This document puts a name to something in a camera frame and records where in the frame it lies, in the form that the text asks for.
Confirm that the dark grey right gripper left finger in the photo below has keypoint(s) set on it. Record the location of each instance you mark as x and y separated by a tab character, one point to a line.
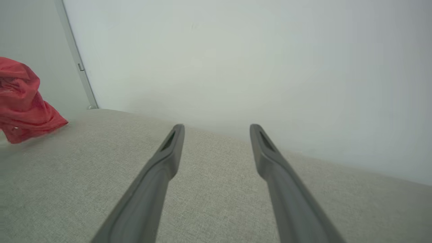
148	195

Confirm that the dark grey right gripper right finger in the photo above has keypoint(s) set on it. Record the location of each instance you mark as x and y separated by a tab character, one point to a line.
290	199

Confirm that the red and white garment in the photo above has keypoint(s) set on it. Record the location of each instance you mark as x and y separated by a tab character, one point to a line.
22	101

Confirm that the grey metal wall strip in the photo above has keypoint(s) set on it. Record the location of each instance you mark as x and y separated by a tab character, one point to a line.
76	55

